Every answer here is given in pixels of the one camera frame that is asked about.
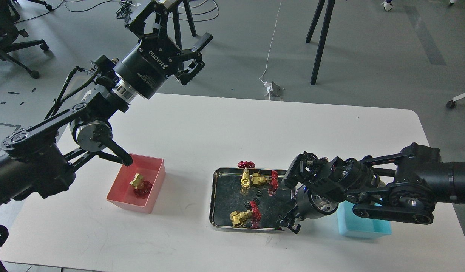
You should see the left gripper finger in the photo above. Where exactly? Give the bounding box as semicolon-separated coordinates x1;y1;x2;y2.
125;0;179;42
174;32;213;86

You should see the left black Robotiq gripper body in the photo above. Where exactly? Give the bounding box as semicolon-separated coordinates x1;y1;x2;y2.
114;36;179;99

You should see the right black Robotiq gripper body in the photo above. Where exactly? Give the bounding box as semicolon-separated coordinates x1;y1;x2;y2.
289;186;339;221

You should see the brass valve red handle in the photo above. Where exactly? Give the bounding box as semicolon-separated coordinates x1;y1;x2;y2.
129;173;153;198
250;170;279;196
230;200;262;229

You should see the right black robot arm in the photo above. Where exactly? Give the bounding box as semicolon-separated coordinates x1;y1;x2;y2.
277;143;465;233

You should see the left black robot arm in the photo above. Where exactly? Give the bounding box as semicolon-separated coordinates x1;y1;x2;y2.
0;0;213;206

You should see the blue plastic box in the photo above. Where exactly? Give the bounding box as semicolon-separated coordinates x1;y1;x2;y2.
336;201;392;239

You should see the brass valve top upright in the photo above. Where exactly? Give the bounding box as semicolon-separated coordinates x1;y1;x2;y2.
237;161;255;190

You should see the pink plastic box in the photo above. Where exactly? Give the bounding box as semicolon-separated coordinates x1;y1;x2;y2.
106;154;166;213

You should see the black tripod left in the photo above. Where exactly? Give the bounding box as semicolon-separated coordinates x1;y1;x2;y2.
172;0;197;72

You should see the black tripod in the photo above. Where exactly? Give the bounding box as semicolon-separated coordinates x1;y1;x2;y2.
305;0;335;86
172;0;197;72

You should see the metal tray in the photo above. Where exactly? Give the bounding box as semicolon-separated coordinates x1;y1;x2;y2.
209;168;295;232

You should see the white power adapter on floor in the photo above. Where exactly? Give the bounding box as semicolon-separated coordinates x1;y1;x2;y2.
263;81;282;100

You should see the black office chair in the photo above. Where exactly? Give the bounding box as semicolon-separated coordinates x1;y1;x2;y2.
0;0;49;79

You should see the black tripod right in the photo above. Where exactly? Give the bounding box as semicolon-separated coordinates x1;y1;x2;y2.
305;0;335;86

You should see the white chair base castor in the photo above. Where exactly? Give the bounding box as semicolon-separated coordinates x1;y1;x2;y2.
382;0;393;11

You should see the cable bundle on floor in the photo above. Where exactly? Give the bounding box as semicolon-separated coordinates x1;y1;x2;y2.
62;0;220;22

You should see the brass valve bottom red handle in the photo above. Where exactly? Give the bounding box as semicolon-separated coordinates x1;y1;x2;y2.
230;200;262;229

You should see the white cable on floor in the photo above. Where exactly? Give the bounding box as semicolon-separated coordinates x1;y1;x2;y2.
259;0;282;84

